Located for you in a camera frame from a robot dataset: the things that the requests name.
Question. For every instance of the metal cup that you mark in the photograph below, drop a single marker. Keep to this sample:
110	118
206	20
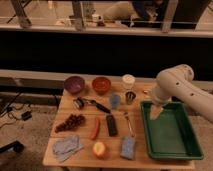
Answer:
130	96

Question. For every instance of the black handled peeler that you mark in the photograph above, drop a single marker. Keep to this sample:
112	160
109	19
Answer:
80	103

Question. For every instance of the wooden utensil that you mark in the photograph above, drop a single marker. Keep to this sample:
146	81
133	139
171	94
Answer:
147	93

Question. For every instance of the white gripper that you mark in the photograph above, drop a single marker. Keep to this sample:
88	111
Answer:
156	109

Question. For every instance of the purple bowl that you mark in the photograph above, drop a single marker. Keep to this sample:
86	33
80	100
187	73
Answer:
74	84

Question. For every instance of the red chili pepper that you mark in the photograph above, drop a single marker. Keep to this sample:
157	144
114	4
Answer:
96	129

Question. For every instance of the blue grey cloth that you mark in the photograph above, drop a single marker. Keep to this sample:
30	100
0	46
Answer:
66	147

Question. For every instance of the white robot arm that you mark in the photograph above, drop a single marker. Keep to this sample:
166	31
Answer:
176	81

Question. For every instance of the white cup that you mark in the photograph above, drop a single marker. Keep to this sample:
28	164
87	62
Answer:
128	81

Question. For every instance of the orange bowl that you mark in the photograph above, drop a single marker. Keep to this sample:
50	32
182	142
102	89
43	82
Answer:
101	85

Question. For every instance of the green plastic tray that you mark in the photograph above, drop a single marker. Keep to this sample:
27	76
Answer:
171	135

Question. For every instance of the black power adapter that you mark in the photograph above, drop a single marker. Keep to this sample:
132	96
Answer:
26	115

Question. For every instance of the peach fruit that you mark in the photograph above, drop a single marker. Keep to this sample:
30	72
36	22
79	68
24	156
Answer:
99	149

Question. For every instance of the black rectangular block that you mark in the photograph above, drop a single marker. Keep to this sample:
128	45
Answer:
111	124

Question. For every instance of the metal fork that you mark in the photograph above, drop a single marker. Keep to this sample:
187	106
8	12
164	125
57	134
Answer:
129	124

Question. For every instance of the blue sponge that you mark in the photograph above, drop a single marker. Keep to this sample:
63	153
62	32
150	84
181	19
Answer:
128	148

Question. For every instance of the bunch of purple grapes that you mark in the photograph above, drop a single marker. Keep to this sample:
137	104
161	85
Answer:
71	123

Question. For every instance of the white mug in background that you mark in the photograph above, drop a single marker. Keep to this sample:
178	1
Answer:
96	18

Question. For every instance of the blue cup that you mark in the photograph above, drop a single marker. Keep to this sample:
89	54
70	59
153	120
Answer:
115	100

